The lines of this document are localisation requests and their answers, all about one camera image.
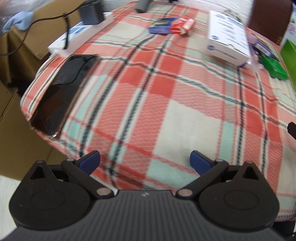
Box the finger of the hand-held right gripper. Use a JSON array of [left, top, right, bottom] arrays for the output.
[[287, 122, 296, 141]]

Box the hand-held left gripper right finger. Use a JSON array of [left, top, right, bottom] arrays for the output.
[[176, 150, 263, 198]]

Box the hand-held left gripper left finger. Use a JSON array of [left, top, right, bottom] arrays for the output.
[[30, 150, 114, 198]]

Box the purple bear keychain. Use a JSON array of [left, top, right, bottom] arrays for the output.
[[246, 32, 259, 47]]

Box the red plaid blanket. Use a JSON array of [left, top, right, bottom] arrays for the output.
[[20, 0, 296, 222]]

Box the green plastic packet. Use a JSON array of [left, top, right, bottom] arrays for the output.
[[260, 56, 289, 81]]

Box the black smartphone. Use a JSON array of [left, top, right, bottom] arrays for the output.
[[29, 54, 101, 141]]

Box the green paper bag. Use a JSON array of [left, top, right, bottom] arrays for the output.
[[279, 22, 296, 78]]

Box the cardboard box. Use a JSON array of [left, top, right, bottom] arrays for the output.
[[0, 7, 82, 182]]

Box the white printed carton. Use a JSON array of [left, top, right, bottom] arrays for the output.
[[204, 10, 252, 66]]

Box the brown chair back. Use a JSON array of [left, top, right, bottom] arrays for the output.
[[248, 0, 292, 44]]

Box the white power strip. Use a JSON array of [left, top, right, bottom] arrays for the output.
[[47, 11, 114, 56]]

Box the red card box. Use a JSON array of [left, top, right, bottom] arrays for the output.
[[170, 18, 195, 36]]

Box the blue card box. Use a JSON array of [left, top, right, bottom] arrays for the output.
[[148, 18, 179, 35]]

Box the black power adapter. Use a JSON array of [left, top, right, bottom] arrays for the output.
[[79, 0, 105, 25]]

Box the light blue cloth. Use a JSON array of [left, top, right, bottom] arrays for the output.
[[2, 11, 34, 32]]

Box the clear plastic bag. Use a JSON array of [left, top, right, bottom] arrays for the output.
[[0, 0, 44, 24]]

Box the black cable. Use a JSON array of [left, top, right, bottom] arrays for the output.
[[0, 11, 81, 56]]

